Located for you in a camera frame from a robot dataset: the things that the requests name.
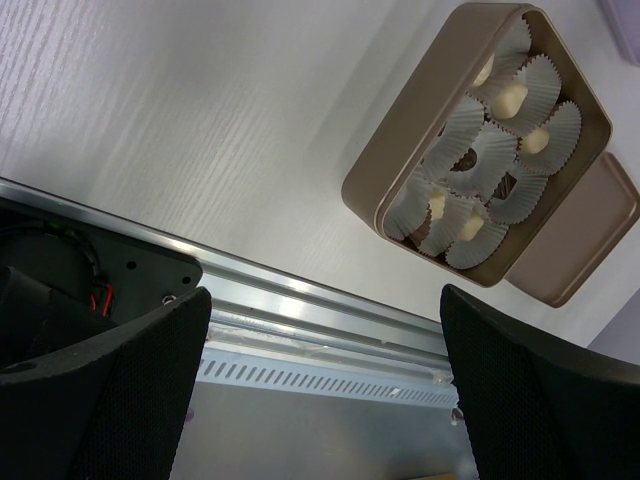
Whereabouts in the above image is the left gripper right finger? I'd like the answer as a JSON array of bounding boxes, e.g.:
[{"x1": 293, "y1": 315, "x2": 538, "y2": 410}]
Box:
[{"x1": 440, "y1": 284, "x2": 639, "y2": 479}]

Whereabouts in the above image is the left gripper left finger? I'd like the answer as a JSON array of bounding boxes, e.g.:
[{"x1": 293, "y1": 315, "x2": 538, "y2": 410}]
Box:
[{"x1": 1, "y1": 287, "x2": 211, "y2": 479}]

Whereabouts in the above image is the white oval chocolate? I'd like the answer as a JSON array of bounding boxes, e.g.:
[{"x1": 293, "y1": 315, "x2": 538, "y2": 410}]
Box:
[{"x1": 472, "y1": 54, "x2": 495, "y2": 88}]

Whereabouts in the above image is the dark chocolate cube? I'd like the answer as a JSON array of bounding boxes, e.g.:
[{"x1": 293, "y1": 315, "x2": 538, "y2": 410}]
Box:
[{"x1": 492, "y1": 173, "x2": 517, "y2": 200}]

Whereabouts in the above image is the white square chocolate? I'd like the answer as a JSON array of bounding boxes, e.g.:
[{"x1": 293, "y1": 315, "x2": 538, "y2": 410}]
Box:
[{"x1": 429, "y1": 191, "x2": 447, "y2": 220}]

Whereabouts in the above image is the dark round chocolate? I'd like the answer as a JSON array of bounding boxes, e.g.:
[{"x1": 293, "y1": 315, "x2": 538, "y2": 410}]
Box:
[{"x1": 451, "y1": 148, "x2": 477, "y2": 172}]

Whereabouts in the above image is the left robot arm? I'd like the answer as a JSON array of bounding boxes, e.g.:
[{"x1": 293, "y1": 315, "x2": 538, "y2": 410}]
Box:
[{"x1": 1, "y1": 266, "x2": 639, "y2": 479}]

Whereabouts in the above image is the gold tin lid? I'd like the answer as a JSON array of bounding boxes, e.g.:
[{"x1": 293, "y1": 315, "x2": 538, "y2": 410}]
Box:
[{"x1": 507, "y1": 152, "x2": 639, "y2": 308}]

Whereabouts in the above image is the gold tin box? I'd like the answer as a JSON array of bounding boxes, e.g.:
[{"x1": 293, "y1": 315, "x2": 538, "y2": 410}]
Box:
[{"x1": 342, "y1": 3, "x2": 612, "y2": 287}]

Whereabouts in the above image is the purple tray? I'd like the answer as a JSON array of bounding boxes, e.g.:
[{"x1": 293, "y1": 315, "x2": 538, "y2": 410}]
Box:
[{"x1": 598, "y1": 0, "x2": 640, "y2": 67}]

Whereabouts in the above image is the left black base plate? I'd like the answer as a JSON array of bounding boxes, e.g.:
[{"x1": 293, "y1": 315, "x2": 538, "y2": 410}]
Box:
[{"x1": 1, "y1": 198, "x2": 203, "y2": 324}]

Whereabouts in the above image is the aluminium rail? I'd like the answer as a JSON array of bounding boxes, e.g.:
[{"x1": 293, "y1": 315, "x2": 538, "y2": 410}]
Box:
[{"x1": 1, "y1": 180, "x2": 452, "y2": 385}]

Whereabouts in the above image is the white slotted cable duct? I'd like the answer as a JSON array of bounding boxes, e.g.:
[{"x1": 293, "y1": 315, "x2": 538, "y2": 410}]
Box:
[{"x1": 196, "y1": 349, "x2": 459, "y2": 409}]

